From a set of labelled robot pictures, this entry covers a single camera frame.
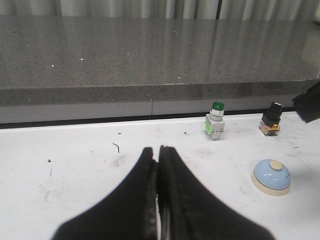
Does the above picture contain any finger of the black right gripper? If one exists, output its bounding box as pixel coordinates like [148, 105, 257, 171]
[292, 82, 320, 123]

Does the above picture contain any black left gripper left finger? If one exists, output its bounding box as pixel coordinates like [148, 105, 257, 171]
[52, 147, 158, 240]

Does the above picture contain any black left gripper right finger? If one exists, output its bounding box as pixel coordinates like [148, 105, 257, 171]
[158, 146, 274, 240]

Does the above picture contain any blue and cream desk bell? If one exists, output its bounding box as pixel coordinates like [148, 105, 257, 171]
[250, 159, 291, 197]

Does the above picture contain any green pilot light push button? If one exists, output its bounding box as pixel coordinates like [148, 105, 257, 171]
[205, 101, 225, 141]

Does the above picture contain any grey granite counter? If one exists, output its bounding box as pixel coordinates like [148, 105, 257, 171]
[0, 15, 320, 124]

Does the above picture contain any black and yellow selector switch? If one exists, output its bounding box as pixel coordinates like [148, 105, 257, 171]
[259, 102, 283, 137]

